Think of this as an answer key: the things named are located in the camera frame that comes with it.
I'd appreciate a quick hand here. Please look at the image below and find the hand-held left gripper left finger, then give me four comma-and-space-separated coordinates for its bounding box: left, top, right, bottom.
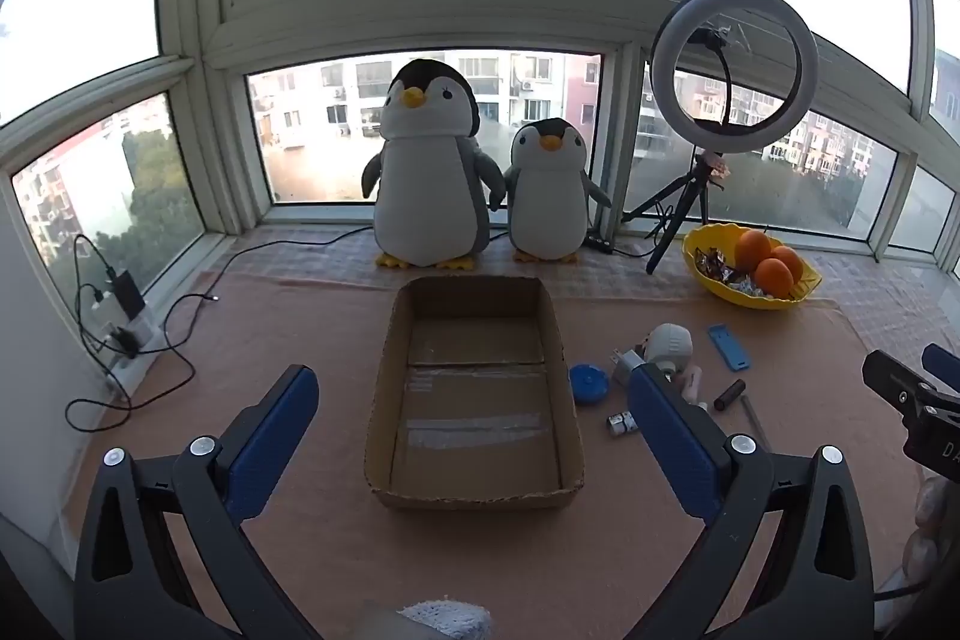
73, 364, 323, 640

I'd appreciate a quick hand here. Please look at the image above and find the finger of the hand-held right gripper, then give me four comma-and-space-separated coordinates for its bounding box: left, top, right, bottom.
924, 344, 960, 390
862, 350, 947, 422

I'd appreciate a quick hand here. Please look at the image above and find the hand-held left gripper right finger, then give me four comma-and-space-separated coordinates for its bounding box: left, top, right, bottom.
626, 361, 878, 640

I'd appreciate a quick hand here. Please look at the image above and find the white pink small bottle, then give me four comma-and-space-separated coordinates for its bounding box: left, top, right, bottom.
675, 366, 710, 412

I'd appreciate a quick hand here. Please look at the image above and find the white round device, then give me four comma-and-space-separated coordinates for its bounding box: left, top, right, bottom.
645, 323, 695, 378

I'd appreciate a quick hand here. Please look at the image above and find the blue round lid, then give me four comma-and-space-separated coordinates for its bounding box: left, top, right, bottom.
568, 364, 610, 406

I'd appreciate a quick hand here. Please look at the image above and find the blue phone stand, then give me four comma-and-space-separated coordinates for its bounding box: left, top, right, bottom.
707, 323, 753, 372

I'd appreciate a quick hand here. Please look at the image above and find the brown cardboard box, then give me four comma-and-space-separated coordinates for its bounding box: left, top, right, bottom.
365, 275, 586, 510

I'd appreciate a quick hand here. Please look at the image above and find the person's right hand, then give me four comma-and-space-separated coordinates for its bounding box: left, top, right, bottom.
896, 479, 960, 603

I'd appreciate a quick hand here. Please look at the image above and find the white power strip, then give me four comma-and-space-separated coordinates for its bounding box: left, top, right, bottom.
97, 291, 162, 397

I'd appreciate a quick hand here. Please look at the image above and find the yellow plastic bowl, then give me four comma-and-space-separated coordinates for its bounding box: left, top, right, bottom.
681, 222, 824, 311

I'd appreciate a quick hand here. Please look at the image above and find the orange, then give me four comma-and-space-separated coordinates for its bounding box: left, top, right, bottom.
733, 229, 773, 274
771, 245, 805, 285
754, 257, 794, 300

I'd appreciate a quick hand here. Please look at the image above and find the pile of wrapped candies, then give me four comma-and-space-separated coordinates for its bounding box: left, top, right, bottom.
694, 246, 773, 298

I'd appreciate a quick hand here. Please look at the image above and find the large black charger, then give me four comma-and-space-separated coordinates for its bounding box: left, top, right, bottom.
105, 269, 147, 320

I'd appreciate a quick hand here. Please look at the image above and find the black tripod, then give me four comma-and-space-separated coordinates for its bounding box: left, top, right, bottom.
621, 149, 727, 275

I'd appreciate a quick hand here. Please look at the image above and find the light blue fuzzy cloth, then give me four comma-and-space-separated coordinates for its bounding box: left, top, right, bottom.
397, 601, 494, 640

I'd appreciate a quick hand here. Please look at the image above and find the small penguin plush toy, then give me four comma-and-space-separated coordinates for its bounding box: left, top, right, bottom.
491, 117, 612, 265

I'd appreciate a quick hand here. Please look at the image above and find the large penguin plush toy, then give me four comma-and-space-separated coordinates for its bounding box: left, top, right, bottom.
361, 58, 507, 271

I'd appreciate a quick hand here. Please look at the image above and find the power strip with cables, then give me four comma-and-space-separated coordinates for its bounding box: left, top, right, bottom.
66, 291, 220, 432

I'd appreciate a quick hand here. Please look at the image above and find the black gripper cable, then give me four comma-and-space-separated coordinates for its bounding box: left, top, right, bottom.
874, 576, 927, 603

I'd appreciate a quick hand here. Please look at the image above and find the black charger cable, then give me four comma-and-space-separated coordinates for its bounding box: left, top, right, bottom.
73, 233, 125, 341

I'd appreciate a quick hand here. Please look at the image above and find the white ring light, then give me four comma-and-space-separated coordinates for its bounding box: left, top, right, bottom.
650, 0, 820, 150

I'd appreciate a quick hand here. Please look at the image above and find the white window frame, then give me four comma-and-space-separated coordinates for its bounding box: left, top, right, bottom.
0, 0, 960, 281

